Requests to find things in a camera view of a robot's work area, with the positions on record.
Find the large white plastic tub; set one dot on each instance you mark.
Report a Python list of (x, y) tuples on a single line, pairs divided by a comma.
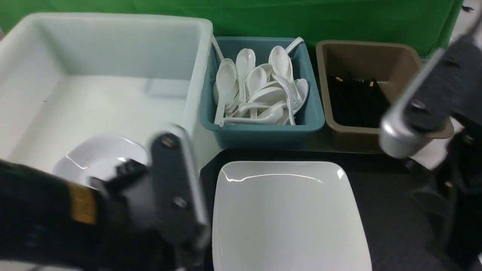
[(67, 77)]

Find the green cloth backdrop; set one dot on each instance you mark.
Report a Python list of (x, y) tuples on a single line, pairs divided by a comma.
[(422, 24)]

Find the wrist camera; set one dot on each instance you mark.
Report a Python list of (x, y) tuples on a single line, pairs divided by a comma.
[(181, 211), (447, 86)]

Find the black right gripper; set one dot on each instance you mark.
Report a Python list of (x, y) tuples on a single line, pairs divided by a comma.
[(451, 200)]

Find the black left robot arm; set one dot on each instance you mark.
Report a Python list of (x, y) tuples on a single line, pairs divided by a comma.
[(46, 220)]

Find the black serving tray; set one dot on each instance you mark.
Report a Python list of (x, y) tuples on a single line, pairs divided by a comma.
[(398, 230)]

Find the brown plastic bin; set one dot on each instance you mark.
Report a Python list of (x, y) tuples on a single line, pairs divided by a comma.
[(392, 65)]

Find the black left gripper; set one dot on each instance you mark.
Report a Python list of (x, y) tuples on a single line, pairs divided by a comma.
[(130, 240)]

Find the white soup spoon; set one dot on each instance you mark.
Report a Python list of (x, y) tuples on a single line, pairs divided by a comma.
[(293, 99), (225, 81), (282, 66), (245, 63)]

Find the pile of black chopsticks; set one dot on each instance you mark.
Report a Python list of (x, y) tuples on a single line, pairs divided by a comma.
[(356, 102)]

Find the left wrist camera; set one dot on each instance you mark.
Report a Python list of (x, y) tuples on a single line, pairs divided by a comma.
[(181, 211)]

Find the stack of white bowls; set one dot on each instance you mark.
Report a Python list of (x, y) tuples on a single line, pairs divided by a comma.
[(98, 157)]

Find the large white square plate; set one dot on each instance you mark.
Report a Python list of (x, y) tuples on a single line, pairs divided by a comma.
[(287, 216)]

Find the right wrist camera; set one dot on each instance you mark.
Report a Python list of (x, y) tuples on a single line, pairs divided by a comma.
[(447, 86)]

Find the teal plastic bin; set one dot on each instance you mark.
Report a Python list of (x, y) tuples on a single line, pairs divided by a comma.
[(309, 119)]

